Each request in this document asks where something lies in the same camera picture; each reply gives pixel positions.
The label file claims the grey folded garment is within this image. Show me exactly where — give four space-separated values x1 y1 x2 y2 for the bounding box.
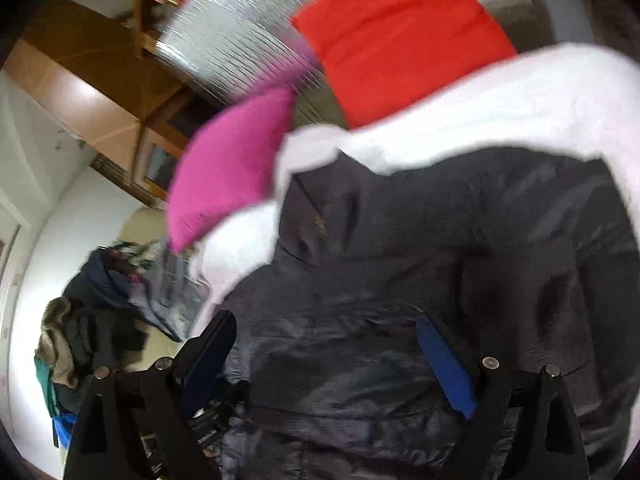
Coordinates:
127 240 211 343

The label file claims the pile of dark clothes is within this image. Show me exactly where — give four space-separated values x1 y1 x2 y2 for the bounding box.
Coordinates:
35 245 166 441

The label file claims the fur-trimmed brown coat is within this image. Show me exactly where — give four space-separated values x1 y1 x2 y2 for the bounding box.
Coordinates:
35 297 83 388

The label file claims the red pillow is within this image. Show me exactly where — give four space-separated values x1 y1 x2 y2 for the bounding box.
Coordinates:
290 0 518 131

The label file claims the pink pillow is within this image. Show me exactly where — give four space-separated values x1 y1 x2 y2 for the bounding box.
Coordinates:
167 87 296 253

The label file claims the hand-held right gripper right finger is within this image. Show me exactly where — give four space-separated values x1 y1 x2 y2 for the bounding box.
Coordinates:
416 316 591 480

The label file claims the dark navy quilted jacket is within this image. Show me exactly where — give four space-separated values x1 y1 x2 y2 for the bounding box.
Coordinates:
220 147 640 480

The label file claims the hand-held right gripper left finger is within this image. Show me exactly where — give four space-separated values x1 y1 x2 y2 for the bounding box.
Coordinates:
62 310 238 480

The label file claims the white bed cover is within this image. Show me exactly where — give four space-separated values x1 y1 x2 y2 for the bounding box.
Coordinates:
192 42 640 311

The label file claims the wooden cabinet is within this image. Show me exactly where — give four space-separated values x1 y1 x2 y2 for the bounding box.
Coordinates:
5 0 221 206

